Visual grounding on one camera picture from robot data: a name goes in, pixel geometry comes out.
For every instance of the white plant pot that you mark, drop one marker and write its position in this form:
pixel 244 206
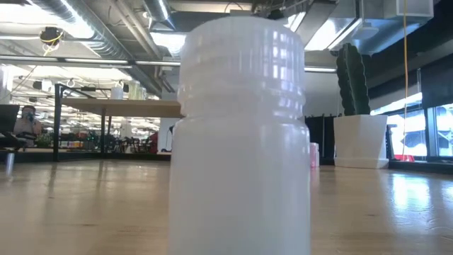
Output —
pixel 361 141

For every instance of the wooden shelf with black frame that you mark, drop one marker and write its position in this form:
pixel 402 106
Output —
pixel 124 108

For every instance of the silver metal leg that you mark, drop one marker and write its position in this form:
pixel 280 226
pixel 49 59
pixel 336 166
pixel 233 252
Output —
pixel 9 163

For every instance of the white ceiling box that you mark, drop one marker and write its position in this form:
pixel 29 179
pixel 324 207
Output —
pixel 410 8

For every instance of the silver spiral air duct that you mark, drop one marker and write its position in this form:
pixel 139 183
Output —
pixel 106 39

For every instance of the black upright panel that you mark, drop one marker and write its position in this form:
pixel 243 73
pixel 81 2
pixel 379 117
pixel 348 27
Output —
pixel 327 134

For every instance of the glass window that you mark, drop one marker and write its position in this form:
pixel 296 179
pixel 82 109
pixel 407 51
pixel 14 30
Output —
pixel 439 131

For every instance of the black monitor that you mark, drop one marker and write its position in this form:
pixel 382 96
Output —
pixel 8 117

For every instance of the pink translucent medicine bottle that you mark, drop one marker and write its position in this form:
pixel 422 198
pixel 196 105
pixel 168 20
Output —
pixel 314 154

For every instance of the small red object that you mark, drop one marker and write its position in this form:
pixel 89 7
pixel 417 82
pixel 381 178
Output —
pixel 407 158

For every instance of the short silver air duct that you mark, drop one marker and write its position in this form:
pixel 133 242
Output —
pixel 159 12

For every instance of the green cactus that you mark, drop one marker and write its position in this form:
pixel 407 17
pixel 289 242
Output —
pixel 354 81

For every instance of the white plastic medicine bottle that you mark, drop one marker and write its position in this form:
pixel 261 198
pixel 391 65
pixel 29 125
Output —
pixel 240 159

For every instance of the person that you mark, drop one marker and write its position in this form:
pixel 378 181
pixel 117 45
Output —
pixel 27 124

